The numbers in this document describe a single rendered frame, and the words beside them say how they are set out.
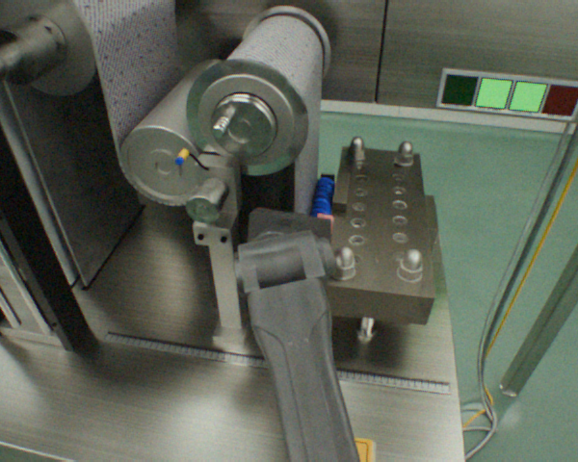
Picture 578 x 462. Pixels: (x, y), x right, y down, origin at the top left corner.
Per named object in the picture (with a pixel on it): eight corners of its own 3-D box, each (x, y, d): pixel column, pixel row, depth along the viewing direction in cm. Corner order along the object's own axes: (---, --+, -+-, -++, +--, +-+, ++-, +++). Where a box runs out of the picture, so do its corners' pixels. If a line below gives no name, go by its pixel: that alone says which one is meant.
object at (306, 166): (294, 266, 66) (295, 157, 54) (314, 180, 84) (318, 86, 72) (297, 267, 66) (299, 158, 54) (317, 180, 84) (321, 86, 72)
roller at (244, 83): (203, 162, 56) (192, 73, 49) (252, 85, 76) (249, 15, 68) (293, 169, 54) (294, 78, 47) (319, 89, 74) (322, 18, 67)
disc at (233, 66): (194, 170, 57) (177, 57, 48) (195, 168, 58) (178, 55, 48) (306, 181, 55) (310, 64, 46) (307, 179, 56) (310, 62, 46)
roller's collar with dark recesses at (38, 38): (-3, 85, 48) (-24, 29, 44) (29, 66, 53) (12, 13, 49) (44, 87, 48) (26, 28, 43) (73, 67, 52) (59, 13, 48)
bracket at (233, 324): (212, 343, 70) (182, 181, 50) (223, 312, 75) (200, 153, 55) (243, 347, 69) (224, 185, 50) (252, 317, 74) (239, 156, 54)
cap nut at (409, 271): (396, 282, 62) (401, 259, 59) (396, 264, 65) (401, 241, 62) (422, 285, 62) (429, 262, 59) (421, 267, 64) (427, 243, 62)
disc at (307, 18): (244, 93, 77) (238, 5, 67) (244, 92, 77) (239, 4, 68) (328, 99, 75) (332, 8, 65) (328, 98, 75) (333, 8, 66)
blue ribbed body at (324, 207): (300, 266, 68) (300, 248, 65) (317, 187, 84) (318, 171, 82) (323, 269, 67) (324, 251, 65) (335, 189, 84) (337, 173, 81)
